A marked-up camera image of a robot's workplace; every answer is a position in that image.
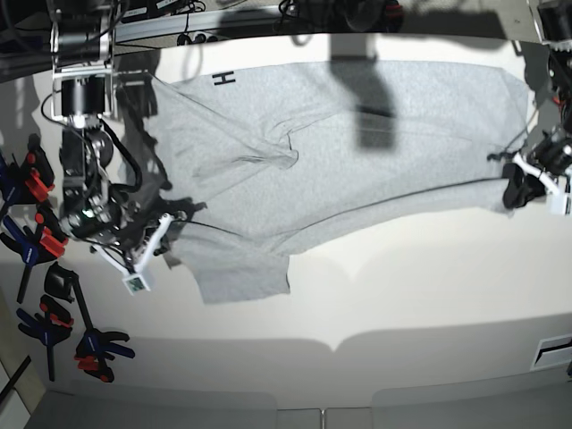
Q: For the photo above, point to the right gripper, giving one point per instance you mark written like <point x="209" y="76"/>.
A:
<point x="136" y="233"/>

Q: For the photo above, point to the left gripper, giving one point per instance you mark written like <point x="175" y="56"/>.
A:
<point x="534" y="175"/>

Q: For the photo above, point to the grey T-shirt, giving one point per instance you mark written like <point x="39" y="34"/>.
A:
<point x="285" y="158"/>

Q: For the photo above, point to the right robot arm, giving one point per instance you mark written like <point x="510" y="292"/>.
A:
<point x="99" y="173"/>

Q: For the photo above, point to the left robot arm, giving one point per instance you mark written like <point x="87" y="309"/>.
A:
<point x="552" y="20"/>

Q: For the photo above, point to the blue red clamp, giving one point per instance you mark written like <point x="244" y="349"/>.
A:
<point x="28" y="183"/>
<point x="43" y="245"/>

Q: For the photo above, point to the top blue red clamp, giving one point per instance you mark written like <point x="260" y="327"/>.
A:
<point x="28" y="183"/>

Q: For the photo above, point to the lower left blue clamp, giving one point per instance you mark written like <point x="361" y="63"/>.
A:
<point x="51" y="327"/>

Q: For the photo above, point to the long black bar clamp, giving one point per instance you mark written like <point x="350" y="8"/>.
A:
<point x="95" y="348"/>

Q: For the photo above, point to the white floor vent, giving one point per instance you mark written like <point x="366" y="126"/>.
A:
<point x="552" y="352"/>

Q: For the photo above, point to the black strip at corner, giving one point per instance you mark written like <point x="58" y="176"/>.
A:
<point x="14" y="379"/>

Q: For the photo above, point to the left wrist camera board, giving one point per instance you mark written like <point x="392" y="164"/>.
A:
<point x="560" y="203"/>

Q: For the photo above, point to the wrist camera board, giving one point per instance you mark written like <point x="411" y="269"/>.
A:
<point x="560" y="203"/>
<point x="137" y="282"/>

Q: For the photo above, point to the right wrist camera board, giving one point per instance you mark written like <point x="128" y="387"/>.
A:
<point x="137" y="282"/>

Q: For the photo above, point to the aluminium rail frame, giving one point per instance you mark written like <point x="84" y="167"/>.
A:
<point x="13" y="67"/>

